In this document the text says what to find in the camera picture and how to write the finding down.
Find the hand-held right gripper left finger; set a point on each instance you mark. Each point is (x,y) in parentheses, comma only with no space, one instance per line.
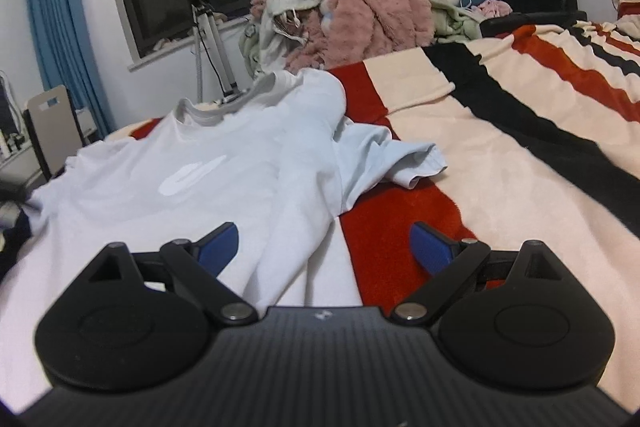
(220,249)

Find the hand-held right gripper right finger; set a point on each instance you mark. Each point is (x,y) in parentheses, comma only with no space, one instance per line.
(429,249)

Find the white t-shirt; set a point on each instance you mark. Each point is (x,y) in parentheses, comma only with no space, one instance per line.
(200,147)

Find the red black cream striped blanket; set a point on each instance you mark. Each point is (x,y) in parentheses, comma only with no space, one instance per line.
(500,147)

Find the pale green printed garment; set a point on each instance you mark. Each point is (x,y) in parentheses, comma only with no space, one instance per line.
(250,52)

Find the dark cloth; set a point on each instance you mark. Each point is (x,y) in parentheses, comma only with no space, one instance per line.
(12,242)

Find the silver tripod stand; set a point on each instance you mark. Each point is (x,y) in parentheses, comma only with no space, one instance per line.
(215,37)

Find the white dresser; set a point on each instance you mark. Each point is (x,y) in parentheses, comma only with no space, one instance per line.
(17,164)

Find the pink fluffy blanket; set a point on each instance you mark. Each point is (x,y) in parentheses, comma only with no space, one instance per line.
(370,12)

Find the small pink garment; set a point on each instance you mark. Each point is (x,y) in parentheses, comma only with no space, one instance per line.
(492,7)

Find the blue curtain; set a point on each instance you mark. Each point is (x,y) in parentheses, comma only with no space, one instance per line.
(60,7)

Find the red and white cloth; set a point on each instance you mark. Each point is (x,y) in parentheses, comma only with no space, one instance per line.
(629,9)

